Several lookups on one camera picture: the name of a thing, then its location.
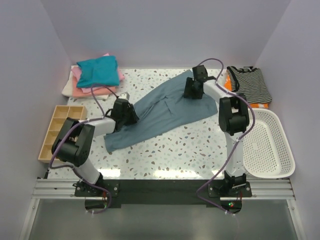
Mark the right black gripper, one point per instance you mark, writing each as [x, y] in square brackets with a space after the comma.
[189, 88]

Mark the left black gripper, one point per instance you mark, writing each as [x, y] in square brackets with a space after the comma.
[131, 113]

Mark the grey-blue t-shirt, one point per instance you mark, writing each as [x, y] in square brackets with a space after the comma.
[161, 110]

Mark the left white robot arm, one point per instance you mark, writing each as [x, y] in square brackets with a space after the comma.
[71, 148]

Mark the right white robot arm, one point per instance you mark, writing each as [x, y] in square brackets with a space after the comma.
[233, 120]

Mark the teal folded t-shirt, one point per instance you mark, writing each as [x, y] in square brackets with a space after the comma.
[98, 71]

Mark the black white striped t-shirt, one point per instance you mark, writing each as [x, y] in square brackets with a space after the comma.
[248, 81]

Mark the salmon folded t-shirt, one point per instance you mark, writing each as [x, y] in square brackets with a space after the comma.
[97, 91]

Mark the white folded t-shirt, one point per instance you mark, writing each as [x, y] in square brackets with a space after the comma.
[68, 88]

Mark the wooden compartment organizer tray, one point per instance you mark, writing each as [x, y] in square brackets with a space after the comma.
[60, 114]

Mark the white perforated plastic basket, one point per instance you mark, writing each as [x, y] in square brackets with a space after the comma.
[266, 150]

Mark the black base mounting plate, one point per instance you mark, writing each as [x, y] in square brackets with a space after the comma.
[169, 192]

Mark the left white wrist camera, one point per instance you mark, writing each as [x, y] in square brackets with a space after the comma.
[125, 96]

